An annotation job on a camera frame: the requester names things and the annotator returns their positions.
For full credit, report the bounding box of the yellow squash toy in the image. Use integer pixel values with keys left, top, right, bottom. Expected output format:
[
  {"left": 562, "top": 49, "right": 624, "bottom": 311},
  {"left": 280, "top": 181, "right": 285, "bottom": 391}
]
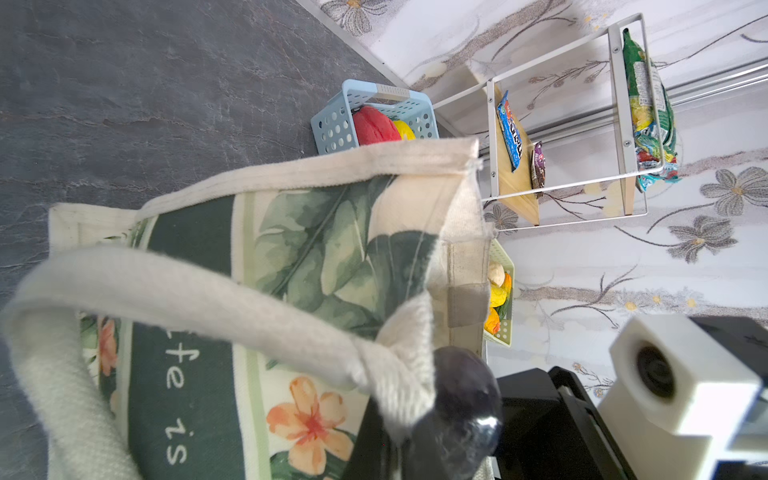
[{"left": 393, "top": 120, "right": 415, "bottom": 141}]

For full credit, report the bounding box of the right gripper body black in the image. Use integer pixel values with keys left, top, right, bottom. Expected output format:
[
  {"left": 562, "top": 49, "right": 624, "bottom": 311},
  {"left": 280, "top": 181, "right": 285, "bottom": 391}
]
[{"left": 494, "top": 367, "right": 636, "bottom": 479}]

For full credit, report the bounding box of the blue candy bag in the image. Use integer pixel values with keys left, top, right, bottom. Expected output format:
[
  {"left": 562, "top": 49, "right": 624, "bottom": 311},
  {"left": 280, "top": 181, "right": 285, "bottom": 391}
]
[{"left": 495, "top": 91, "right": 523, "bottom": 172}]

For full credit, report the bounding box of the green plastic basket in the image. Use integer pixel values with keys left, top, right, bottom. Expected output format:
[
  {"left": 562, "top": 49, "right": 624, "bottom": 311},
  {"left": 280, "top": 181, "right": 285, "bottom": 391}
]
[{"left": 483, "top": 240, "right": 515, "bottom": 347}]

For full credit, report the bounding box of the blue plastic basket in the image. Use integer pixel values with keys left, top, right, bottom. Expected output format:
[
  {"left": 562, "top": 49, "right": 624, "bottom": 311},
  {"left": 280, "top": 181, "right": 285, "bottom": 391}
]
[{"left": 311, "top": 79, "right": 439, "bottom": 154}]

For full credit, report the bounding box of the red bell pepper toy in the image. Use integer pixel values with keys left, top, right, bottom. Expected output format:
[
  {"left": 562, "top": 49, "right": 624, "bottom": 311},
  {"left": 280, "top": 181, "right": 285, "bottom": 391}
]
[{"left": 353, "top": 105, "right": 401, "bottom": 146}]

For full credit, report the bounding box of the teal snack packet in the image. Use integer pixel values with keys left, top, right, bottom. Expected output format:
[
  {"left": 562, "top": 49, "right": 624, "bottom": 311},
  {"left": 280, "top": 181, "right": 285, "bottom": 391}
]
[{"left": 636, "top": 158, "right": 679, "bottom": 193}]

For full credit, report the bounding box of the white wire wooden shelf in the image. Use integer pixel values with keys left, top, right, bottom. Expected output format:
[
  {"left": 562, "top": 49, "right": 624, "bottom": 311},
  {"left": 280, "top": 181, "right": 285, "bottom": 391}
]
[{"left": 434, "top": 13, "right": 665, "bottom": 232}]

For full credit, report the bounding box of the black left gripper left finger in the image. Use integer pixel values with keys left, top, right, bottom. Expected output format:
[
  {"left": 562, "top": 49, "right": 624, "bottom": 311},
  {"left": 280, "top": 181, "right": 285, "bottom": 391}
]
[{"left": 341, "top": 400, "right": 396, "bottom": 480}]

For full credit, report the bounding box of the green snack packet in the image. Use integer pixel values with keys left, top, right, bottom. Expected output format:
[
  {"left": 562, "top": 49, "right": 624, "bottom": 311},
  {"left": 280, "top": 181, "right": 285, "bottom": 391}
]
[{"left": 622, "top": 28, "right": 677, "bottom": 170}]

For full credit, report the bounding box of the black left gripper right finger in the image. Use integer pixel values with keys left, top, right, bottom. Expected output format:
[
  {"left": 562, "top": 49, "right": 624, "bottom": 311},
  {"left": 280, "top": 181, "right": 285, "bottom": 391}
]
[{"left": 401, "top": 422, "right": 447, "bottom": 480}]

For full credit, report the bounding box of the canvas tote bag floral print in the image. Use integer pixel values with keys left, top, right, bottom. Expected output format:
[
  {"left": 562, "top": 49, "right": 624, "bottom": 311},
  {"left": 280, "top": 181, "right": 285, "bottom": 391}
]
[{"left": 1, "top": 139, "right": 493, "bottom": 479}]

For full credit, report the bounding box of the purple candy bag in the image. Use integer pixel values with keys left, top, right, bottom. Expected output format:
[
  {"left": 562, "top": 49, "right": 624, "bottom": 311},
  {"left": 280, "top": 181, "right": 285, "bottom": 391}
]
[{"left": 530, "top": 142, "right": 546, "bottom": 198}]

